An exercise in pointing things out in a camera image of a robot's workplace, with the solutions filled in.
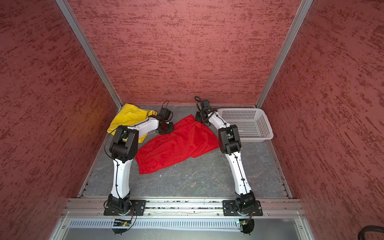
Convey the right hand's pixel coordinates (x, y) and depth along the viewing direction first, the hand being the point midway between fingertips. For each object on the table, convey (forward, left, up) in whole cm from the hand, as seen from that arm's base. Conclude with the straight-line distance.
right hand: (197, 120), depth 111 cm
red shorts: (-18, +5, +2) cm, 18 cm away
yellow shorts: (+4, +52, +4) cm, 52 cm away
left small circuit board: (-63, +41, -3) cm, 75 cm away
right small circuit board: (-66, -22, -3) cm, 69 cm away
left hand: (-11, +19, 0) cm, 22 cm away
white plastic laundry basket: (-5, -43, -1) cm, 43 cm away
